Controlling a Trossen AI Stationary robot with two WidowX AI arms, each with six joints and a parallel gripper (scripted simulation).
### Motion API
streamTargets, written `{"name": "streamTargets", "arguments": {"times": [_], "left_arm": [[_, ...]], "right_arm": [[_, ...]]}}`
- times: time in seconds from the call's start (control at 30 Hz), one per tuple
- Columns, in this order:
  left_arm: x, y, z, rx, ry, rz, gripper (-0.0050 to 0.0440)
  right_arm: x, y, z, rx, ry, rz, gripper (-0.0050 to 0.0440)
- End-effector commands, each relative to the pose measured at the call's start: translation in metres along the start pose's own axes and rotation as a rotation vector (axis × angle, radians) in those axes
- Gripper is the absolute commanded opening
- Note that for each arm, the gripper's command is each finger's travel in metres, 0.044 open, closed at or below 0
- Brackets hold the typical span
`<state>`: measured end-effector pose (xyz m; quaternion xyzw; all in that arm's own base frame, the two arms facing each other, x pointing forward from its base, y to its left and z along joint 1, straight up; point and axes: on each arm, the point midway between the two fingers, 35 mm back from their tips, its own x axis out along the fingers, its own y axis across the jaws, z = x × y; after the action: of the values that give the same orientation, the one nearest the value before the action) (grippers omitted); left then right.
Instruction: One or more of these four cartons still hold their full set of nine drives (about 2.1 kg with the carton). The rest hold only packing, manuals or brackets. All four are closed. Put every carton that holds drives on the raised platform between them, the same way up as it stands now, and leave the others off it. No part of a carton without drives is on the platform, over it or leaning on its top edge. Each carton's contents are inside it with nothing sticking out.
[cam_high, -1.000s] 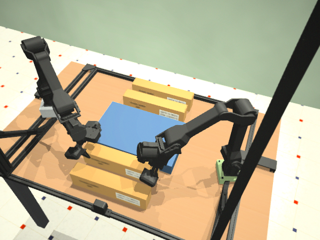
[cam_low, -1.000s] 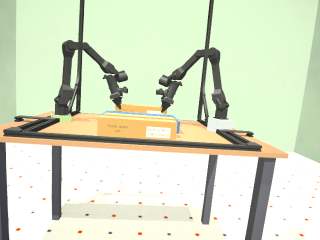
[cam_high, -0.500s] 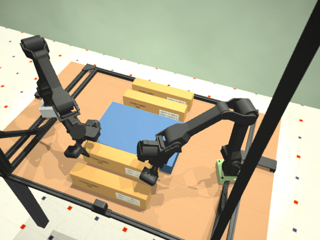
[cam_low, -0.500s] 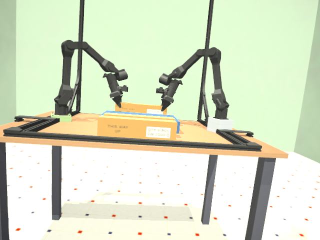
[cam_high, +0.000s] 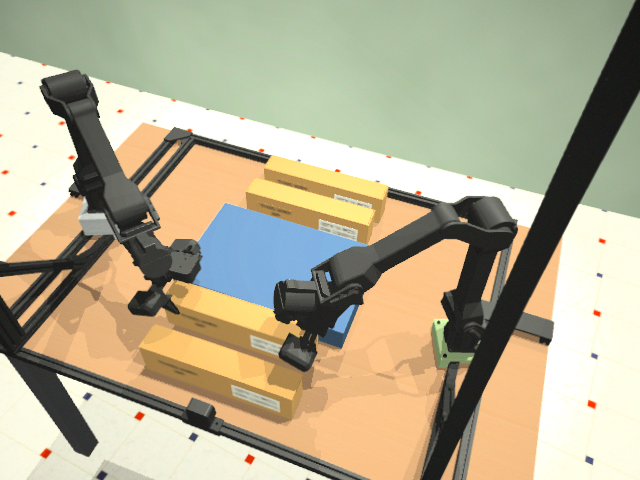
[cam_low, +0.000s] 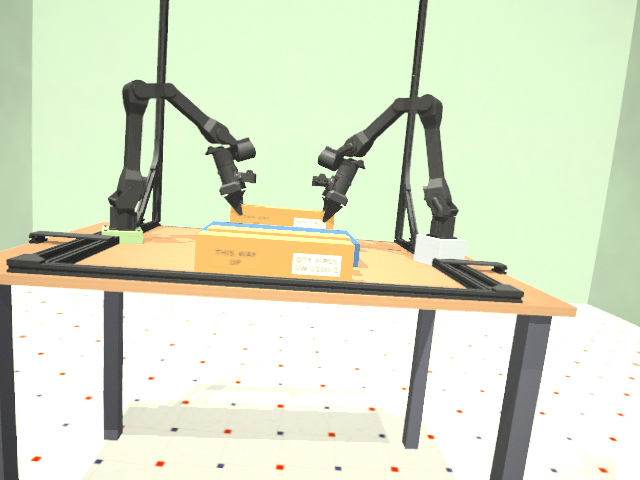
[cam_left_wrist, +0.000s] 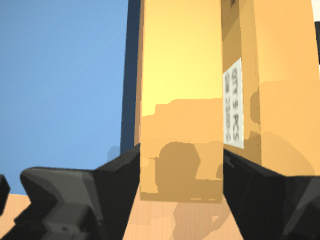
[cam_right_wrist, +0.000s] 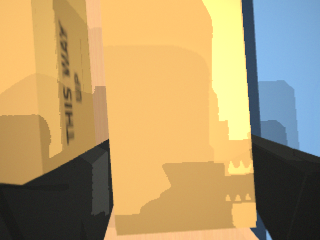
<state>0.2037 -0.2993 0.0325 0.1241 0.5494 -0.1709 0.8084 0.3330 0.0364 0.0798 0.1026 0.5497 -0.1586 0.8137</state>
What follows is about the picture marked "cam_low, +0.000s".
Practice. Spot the blue raised platform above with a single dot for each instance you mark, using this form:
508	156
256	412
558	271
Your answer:
287	228

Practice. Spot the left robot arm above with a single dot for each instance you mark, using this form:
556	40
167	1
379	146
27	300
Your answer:
430	111

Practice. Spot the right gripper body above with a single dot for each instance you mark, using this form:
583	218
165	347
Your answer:
226	175

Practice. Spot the tan cardboard box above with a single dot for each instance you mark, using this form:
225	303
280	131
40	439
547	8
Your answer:
276	256
279	216
278	232

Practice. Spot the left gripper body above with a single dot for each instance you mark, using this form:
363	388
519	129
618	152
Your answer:
341	185

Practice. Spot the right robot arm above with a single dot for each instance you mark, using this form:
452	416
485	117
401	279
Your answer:
136	97

